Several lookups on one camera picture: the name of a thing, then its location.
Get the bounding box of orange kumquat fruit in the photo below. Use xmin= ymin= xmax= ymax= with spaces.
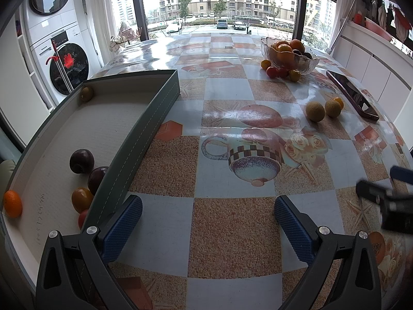
xmin=72 ymin=188 xmax=94 ymax=213

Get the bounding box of large orange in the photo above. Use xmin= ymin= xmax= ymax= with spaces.
xmin=4 ymin=190 xmax=22 ymax=218

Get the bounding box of tan round fruit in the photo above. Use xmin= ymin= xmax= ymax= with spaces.
xmin=325 ymin=99 xmax=341 ymax=118

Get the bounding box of small orange tangerine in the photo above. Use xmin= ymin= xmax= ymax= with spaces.
xmin=333 ymin=97 xmax=344 ymax=110

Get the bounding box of dark purple plum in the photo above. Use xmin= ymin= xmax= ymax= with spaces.
xmin=88 ymin=167 xmax=108 ymax=195

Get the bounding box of brown round fruit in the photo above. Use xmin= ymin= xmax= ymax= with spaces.
xmin=305 ymin=101 xmax=325 ymax=122

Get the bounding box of olive round fruit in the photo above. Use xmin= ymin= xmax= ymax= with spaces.
xmin=80 ymin=87 xmax=94 ymax=103

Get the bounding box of dark red plum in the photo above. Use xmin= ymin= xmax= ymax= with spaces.
xmin=78 ymin=209 xmax=88 ymax=230

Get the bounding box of smartphone in red case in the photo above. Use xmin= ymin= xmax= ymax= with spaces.
xmin=326 ymin=71 xmax=379 ymax=122

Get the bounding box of green open storage box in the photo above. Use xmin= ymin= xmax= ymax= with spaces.
xmin=1 ymin=69 xmax=180 ymax=290

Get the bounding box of white cabinet counter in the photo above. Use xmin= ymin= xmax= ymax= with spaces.
xmin=332 ymin=22 xmax=412 ymax=148

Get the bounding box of yellow small fruit by bowl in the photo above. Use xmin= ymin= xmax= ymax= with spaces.
xmin=289 ymin=70 xmax=302 ymax=83

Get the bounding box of red cherry tomato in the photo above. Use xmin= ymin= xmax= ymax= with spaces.
xmin=278 ymin=68 xmax=289 ymax=79
xmin=266 ymin=66 xmax=279 ymax=79

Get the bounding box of glass fruit bowl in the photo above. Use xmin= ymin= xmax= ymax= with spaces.
xmin=260 ymin=37 xmax=321 ymax=75

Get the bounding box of orange small fruit by bowl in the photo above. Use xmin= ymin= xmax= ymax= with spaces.
xmin=260 ymin=59 xmax=272 ymax=71

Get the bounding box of white washing machine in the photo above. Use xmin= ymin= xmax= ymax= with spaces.
xmin=15 ymin=0 xmax=101 ymax=111

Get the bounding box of mop with metal handle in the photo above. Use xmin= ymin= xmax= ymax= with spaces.
xmin=326 ymin=0 xmax=356 ymax=54

